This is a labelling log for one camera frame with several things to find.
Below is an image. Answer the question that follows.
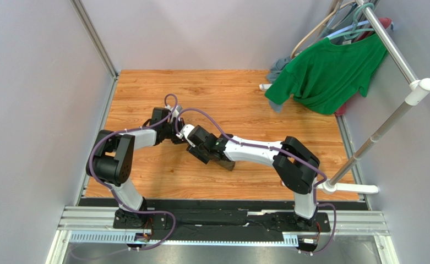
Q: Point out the brown cloth napkin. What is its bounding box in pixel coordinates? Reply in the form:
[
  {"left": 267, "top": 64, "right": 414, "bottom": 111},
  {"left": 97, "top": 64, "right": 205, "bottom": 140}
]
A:
[{"left": 215, "top": 158, "right": 236, "bottom": 171}]

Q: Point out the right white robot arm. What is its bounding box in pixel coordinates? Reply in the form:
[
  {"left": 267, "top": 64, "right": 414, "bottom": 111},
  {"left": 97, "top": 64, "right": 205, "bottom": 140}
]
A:
[{"left": 180, "top": 125, "right": 320, "bottom": 229}]

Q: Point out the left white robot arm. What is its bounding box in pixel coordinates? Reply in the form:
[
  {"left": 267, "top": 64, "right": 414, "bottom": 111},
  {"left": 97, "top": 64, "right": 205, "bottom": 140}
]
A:
[{"left": 86, "top": 105, "right": 185, "bottom": 229}]

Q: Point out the grey blue cloth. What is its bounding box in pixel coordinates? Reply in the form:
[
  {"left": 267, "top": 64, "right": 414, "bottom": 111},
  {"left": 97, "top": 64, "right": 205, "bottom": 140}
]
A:
[{"left": 266, "top": 56, "right": 292, "bottom": 113}]

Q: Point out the green t-shirt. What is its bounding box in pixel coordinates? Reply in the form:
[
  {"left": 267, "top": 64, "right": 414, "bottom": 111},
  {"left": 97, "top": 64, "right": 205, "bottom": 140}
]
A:
[{"left": 265, "top": 34, "right": 388, "bottom": 115}]

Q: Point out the beige clothes hanger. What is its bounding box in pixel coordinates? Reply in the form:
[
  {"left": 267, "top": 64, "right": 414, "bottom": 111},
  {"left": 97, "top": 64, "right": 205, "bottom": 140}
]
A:
[{"left": 290, "top": 0, "right": 355, "bottom": 59}]

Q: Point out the teal clothes hanger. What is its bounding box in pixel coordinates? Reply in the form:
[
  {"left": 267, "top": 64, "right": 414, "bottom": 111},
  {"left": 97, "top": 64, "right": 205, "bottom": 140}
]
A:
[{"left": 325, "top": 3, "right": 375, "bottom": 40}]

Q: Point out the light blue clothes hanger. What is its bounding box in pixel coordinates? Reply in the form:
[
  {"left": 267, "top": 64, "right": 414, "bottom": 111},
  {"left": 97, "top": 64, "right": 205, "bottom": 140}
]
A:
[{"left": 326, "top": 20, "right": 369, "bottom": 39}]

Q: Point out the metal clothes rack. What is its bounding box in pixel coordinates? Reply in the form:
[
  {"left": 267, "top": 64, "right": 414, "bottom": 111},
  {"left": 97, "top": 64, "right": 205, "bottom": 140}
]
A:
[{"left": 259, "top": 0, "right": 430, "bottom": 195}]

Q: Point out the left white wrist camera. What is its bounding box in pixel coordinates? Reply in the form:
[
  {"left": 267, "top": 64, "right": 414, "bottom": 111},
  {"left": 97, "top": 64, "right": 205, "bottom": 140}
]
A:
[{"left": 165, "top": 104, "right": 183, "bottom": 123}]

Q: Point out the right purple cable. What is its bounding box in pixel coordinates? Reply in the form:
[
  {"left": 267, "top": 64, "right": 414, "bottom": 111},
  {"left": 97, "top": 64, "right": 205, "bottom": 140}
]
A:
[{"left": 174, "top": 107, "right": 337, "bottom": 256}]

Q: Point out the purple cable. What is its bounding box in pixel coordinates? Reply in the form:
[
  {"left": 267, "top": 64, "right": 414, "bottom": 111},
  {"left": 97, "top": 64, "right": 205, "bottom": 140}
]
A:
[
  {"left": 174, "top": 107, "right": 337, "bottom": 256},
  {"left": 68, "top": 93, "right": 181, "bottom": 261}
]

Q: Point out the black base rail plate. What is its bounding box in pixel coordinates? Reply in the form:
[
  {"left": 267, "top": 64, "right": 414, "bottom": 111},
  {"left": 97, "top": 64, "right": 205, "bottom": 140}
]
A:
[{"left": 78, "top": 198, "right": 335, "bottom": 243}]

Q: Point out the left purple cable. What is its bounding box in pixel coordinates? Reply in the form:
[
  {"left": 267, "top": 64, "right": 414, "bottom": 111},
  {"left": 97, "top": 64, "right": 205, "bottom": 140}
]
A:
[{"left": 68, "top": 93, "right": 181, "bottom": 261}]

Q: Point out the aluminium frame post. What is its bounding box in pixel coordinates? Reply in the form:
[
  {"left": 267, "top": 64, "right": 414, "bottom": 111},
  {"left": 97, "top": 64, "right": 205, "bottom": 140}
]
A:
[{"left": 70, "top": 0, "right": 119, "bottom": 80}]

